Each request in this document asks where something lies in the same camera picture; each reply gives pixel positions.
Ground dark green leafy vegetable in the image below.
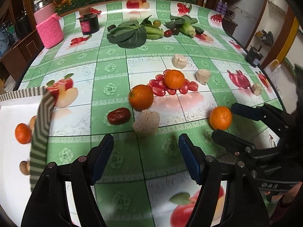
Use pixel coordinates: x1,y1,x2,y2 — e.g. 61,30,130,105
107,17,152,49

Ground brown round fruit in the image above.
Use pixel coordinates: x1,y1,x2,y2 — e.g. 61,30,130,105
19,161,30,176

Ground red plum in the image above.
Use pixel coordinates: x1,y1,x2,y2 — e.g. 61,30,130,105
163,30,173,37

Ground wooden cabinet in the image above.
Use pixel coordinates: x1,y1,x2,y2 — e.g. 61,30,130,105
1,30,44,81

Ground person right hand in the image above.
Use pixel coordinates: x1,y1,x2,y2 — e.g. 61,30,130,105
265,181,302,204

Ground black device at table edge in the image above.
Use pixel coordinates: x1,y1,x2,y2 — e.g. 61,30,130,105
245,46,263,67

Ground pink knitted sleeve bottle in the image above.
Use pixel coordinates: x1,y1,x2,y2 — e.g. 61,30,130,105
34,0,64,49

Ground beige cake piece upper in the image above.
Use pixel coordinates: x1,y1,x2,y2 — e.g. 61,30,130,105
172,54,188,69

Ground purple bottles on shelf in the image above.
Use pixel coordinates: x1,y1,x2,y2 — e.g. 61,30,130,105
215,0,228,15

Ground green bananas bunch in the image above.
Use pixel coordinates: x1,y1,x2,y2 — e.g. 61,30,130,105
144,26,164,40

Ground green grape fruit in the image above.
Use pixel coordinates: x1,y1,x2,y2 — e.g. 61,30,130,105
152,20,161,27

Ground beige cake piece right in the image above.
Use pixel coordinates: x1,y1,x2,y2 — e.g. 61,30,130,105
251,84,262,96

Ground bok choy vegetable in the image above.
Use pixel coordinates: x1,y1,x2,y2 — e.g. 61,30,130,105
165,15,204,38

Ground beige cake piece middle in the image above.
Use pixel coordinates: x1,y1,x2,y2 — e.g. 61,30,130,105
195,69,211,85

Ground brown longan fruit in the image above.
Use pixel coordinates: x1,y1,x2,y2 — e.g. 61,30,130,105
29,115,36,131

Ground large orange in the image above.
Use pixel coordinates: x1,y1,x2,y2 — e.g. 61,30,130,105
15,123,31,145

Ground orange with stem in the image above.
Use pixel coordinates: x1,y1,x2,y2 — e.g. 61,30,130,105
128,85,154,111

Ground striped white cardboard box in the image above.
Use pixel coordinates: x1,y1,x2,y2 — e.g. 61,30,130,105
1,87,45,226

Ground red jujube date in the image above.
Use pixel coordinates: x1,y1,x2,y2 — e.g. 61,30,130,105
107,108,131,125

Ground orange on printed grapes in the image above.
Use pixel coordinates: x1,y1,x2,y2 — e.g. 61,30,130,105
164,70,185,90

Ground dark plum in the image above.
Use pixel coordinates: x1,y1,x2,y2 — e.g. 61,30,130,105
171,27,180,35

